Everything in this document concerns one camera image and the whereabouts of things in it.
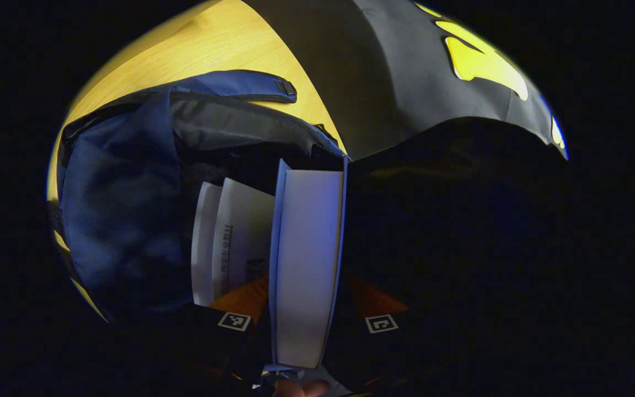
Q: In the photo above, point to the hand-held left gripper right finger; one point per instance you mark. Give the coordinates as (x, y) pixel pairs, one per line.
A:
(389, 342)

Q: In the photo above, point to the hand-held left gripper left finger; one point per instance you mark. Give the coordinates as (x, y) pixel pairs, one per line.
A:
(213, 336)

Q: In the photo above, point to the white book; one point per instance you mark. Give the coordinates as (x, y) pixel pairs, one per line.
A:
(240, 231)
(306, 264)

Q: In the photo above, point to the blue schoolbag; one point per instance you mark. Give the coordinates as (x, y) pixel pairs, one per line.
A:
(119, 209)

